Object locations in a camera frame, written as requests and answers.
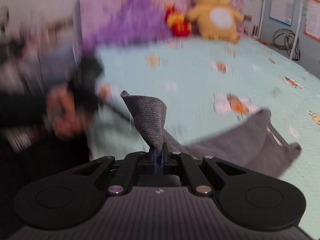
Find coiled grey hose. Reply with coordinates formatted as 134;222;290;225
272;29;300;61

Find orange-bordered paper poster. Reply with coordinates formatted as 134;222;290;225
304;0;320;40

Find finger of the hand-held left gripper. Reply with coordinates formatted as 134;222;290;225
96;97;132;125

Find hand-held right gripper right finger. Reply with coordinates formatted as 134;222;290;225
161;142;273;196

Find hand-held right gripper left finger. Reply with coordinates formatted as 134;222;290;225
47;147;158;197

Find grey sweater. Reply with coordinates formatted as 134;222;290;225
120;90;302;187

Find purple fluffy cushion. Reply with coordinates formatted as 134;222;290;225
82;0;173;50

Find sliding door wardrobe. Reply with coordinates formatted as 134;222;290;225
260;0;320;75

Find person's left hand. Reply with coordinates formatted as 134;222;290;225
46;89;87;140

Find light green printed bedspread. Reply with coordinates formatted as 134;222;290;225
89;36;320;230

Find yellow plush toy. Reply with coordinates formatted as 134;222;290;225
186;0;244;42

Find blue-bordered paper poster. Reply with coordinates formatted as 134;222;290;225
269;0;295;27

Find red plush toy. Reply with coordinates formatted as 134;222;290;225
164;2;192;37

